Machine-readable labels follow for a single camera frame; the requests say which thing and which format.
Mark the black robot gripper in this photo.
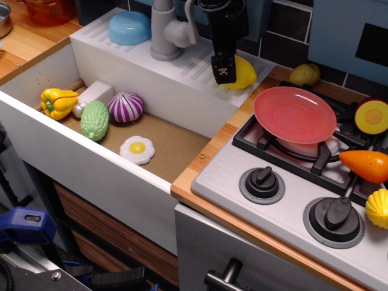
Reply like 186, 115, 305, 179
198, 0, 249, 84

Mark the yellow toy lemon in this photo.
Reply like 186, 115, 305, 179
224, 55, 258, 90

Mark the pink plastic plate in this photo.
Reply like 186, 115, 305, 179
253, 86, 337, 144

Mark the grey toy faucet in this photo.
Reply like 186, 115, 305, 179
150, 1, 199, 61

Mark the yellow toy potato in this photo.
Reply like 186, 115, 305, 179
289, 64, 321, 86

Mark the blue plastic bowl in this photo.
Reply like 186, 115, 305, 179
109, 11, 152, 45

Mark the purple striped toy onion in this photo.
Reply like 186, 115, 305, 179
108, 92, 144, 123

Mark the toy fried egg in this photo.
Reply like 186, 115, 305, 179
119, 136, 155, 166

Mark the left black stove knob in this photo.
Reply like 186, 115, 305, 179
239, 166, 286, 205

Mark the black stove knob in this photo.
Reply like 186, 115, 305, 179
303, 197, 365, 249
239, 166, 286, 205

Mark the white toy salt shaker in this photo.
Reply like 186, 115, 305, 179
72, 80, 114, 119

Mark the white toy sink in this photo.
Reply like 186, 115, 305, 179
0, 7, 276, 257

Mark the black stove grate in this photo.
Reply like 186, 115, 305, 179
232, 80, 388, 207

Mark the green toy bitter gourd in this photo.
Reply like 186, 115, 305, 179
81, 101, 110, 142

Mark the halved toy plum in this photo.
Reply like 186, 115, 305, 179
354, 98, 388, 135

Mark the yellow toy bell pepper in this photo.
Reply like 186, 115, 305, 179
41, 88, 79, 121

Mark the grey toy stove top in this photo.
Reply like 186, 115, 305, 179
192, 139, 387, 290

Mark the orange toy carrot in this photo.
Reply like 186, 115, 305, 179
339, 150, 387, 184

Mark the orange transparent container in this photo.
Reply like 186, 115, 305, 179
22, 0, 76, 27

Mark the right black stove knob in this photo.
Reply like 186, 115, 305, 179
303, 197, 365, 249

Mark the yellow toy corn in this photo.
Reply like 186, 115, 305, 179
365, 189, 387, 229

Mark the metal pot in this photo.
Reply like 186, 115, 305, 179
0, 1, 13, 38

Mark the black oven door handle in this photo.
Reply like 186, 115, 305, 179
204, 258, 243, 291

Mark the blue clamp handle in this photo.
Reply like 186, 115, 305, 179
1, 207, 56, 245

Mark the black braided cable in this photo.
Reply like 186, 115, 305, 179
0, 259, 15, 291

